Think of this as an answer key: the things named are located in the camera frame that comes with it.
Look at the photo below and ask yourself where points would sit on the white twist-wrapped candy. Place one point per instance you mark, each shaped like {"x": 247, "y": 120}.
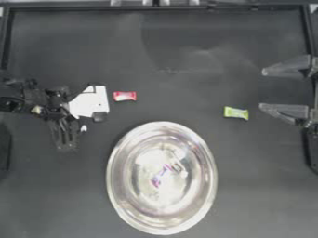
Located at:
{"x": 179, "y": 169}
{"x": 83, "y": 128}

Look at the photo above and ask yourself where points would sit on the steel bowl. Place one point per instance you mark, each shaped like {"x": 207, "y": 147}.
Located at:
{"x": 162, "y": 217}

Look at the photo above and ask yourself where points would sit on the purple candy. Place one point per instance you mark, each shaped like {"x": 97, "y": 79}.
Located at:
{"x": 159, "y": 176}

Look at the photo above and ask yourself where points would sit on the green candy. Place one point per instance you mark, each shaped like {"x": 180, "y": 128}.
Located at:
{"x": 235, "y": 113}

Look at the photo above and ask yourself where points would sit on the red candy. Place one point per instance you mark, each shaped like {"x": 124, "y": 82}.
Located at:
{"x": 124, "y": 96}

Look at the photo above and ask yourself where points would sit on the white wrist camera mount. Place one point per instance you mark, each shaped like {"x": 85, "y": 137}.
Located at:
{"x": 88, "y": 102}

